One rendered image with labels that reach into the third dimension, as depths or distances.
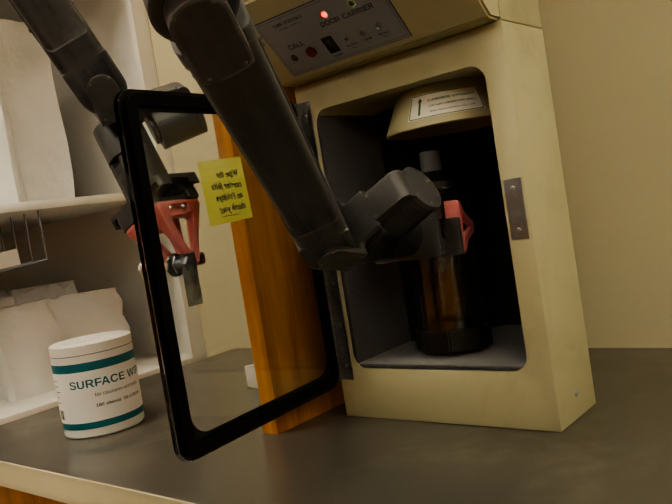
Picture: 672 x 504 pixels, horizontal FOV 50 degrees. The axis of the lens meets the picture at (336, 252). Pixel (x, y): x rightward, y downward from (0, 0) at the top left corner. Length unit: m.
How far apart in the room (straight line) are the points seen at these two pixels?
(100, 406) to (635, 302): 0.87
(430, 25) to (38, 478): 0.80
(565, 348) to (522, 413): 0.09
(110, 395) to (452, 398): 0.55
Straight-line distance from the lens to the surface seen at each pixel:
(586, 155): 1.27
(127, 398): 1.23
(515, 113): 0.84
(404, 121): 0.94
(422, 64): 0.90
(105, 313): 1.93
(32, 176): 1.97
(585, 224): 1.28
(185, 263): 0.78
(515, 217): 0.84
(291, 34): 0.94
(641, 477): 0.76
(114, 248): 2.18
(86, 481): 1.02
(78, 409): 1.22
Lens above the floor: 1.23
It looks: 3 degrees down
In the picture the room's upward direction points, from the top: 9 degrees counter-clockwise
